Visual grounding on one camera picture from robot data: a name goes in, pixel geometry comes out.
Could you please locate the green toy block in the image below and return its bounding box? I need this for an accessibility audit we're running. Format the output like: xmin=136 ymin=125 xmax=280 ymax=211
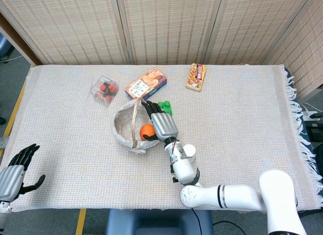
xmin=157 ymin=100 xmax=173 ymax=116

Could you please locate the woven folding screen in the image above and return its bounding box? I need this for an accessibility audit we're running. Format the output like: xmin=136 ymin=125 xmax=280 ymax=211
xmin=0 ymin=0 xmax=323 ymax=99

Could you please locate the orange fruit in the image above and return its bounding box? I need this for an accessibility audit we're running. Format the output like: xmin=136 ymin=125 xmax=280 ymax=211
xmin=139 ymin=124 xmax=155 ymax=140

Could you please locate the orange and blue biscuit box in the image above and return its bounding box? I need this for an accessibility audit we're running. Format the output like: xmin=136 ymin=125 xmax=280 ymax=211
xmin=124 ymin=67 xmax=168 ymax=101

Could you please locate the woven tablecloth with fringe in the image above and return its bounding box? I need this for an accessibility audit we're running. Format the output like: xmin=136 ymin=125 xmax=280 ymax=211
xmin=1 ymin=64 xmax=321 ymax=213

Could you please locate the white power strip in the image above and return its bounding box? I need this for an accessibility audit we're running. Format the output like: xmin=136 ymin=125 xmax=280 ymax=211
xmin=302 ymin=107 xmax=318 ymax=121

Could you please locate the blue chair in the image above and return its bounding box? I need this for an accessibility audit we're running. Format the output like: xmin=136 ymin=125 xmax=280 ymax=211
xmin=0 ymin=32 xmax=13 ymax=63

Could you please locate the yellow red snack package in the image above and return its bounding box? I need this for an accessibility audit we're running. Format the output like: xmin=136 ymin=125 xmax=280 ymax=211
xmin=186 ymin=63 xmax=207 ymax=92

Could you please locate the black cable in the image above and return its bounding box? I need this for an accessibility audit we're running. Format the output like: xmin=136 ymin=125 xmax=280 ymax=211
xmin=191 ymin=207 xmax=245 ymax=235

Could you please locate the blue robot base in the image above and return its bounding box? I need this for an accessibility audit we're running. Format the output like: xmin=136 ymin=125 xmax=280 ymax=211
xmin=105 ymin=208 xmax=214 ymax=235

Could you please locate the white paper cup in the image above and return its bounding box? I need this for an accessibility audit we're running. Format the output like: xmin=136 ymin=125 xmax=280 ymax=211
xmin=183 ymin=144 xmax=197 ymax=163

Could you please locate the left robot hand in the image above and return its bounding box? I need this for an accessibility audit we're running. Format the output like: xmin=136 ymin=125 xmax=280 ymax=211
xmin=0 ymin=144 xmax=46 ymax=203

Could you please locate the clear box of red items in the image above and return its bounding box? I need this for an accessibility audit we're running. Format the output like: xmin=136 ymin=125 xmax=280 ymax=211
xmin=90 ymin=75 xmax=120 ymax=109

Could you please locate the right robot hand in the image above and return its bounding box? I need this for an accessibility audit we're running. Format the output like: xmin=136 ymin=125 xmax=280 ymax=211
xmin=140 ymin=100 xmax=179 ymax=142

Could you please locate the grey fabric basket with handle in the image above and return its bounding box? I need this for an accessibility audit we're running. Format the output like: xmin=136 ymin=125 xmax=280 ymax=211
xmin=111 ymin=98 xmax=167 ymax=155

